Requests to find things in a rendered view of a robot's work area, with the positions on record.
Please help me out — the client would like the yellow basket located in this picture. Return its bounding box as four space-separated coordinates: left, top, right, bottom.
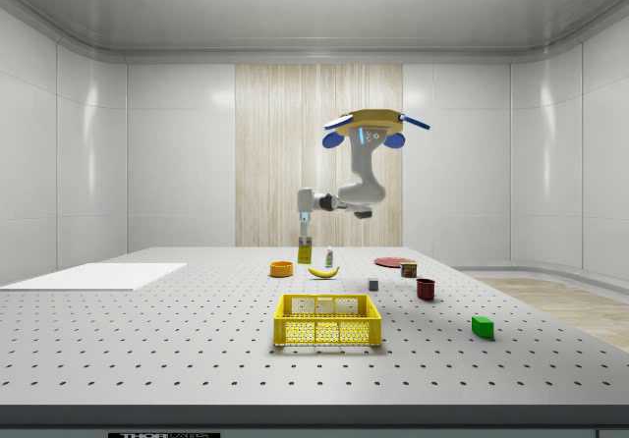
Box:
272 293 383 349

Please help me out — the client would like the white board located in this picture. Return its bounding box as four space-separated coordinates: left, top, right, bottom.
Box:
0 262 189 292

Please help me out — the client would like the green block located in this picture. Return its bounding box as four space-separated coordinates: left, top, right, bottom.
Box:
471 315 495 339

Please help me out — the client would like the red plate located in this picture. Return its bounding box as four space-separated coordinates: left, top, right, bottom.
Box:
372 256 418 269

